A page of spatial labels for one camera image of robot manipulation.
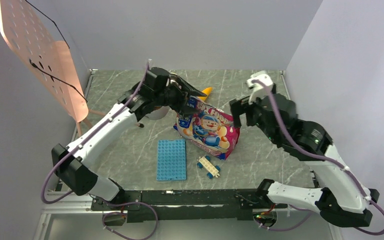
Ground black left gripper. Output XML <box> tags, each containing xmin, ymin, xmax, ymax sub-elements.
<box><xmin>153</xmin><ymin>76</ymin><xmax>207</xmax><ymax>119</ymax></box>

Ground yellow plastic scoop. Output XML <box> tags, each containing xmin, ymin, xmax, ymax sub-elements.
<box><xmin>198</xmin><ymin>87</ymin><xmax>213</xmax><ymax>102</ymax></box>

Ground pink pet food bag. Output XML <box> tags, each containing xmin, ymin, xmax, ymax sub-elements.
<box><xmin>173</xmin><ymin>96</ymin><xmax>240</xmax><ymax>161</ymax></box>

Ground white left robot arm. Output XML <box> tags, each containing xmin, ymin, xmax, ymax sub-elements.
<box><xmin>51</xmin><ymin>67</ymin><xmax>205</xmax><ymax>210</ymax></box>

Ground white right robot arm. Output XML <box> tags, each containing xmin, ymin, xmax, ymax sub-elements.
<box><xmin>229</xmin><ymin>93</ymin><xmax>380</xmax><ymax>228</ymax></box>

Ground far steel bowl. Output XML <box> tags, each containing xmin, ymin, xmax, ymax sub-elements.
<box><xmin>169</xmin><ymin>72</ymin><xmax>182</xmax><ymax>89</ymax></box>

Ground blue studded building baseplate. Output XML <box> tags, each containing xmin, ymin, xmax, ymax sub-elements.
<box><xmin>156</xmin><ymin>139</ymin><xmax>187</xmax><ymax>182</ymax></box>

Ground beige toy car blue wheels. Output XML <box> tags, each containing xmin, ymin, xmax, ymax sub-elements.
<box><xmin>196</xmin><ymin>155</ymin><xmax>221</xmax><ymax>179</ymax></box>

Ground pink perforated stand board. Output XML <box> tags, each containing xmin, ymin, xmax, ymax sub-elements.
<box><xmin>0</xmin><ymin>0</ymin><xmax>89</xmax><ymax>123</ymax></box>

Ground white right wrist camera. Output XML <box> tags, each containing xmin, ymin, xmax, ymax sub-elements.
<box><xmin>246</xmin><ymin>70</ymin><xmax>276</xmax><ymax>105</ymax></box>

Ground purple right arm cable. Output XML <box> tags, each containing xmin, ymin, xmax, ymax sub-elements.
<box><xmin>250</xmin><ymin>78</ymin><xmax>384</xmax><ymax>237</ymax></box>

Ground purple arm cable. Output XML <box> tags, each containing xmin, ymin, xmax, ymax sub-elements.
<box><xmin>250</xmin><ymin>78</ymin><xmax>384</xmax><ymax>237</ymax></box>
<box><xmin>40</xmin><ymin>61</ymin><xmax>159</xmax><ymax>240</ymax></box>

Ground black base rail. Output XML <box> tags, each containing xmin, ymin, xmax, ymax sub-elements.
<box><xmin>90</xmin><ymin>188</ymin><xmax>289</xmax><ymax>223</ymax></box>

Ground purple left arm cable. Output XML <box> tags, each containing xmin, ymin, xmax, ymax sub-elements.
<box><xmin>40</xmin><ymin>61</ymin><xmax>159</xmax><ymax>240</ymax></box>

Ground aluminium frame rail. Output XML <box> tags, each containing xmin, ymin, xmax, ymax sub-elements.
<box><xmin>32</xmin><ymin>68</ymin><xmax>340</xmax><ymax>240</ymax></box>

